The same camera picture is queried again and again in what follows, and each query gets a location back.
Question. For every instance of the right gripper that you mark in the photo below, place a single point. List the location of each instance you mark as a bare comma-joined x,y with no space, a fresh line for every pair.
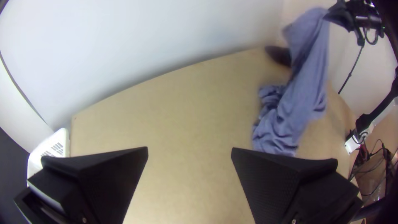
351,14

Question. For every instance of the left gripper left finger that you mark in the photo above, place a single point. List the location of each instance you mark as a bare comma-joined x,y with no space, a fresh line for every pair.
102,183

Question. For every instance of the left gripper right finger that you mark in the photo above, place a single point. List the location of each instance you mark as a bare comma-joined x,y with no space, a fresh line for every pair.
289,189

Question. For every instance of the blue t-shirt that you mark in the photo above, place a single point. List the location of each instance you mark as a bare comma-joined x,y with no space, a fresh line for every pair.
298,102

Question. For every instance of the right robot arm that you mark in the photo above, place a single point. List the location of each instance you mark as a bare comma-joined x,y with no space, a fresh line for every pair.
382,102

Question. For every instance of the white laundry basket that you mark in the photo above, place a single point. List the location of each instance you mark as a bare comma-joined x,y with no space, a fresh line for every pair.
59,140

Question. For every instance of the pile of dark folded clothes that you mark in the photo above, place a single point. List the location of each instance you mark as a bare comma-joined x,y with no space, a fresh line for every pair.
278,55

